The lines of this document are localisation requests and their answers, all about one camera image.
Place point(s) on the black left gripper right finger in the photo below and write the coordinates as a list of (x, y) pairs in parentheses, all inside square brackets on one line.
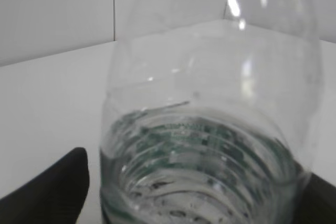
[(319, 201)]

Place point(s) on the clear Cestbon water bottle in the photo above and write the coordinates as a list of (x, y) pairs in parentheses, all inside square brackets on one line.
[(211, 111)]

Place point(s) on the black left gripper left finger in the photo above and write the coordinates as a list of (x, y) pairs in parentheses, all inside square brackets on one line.
[(57, 195)]

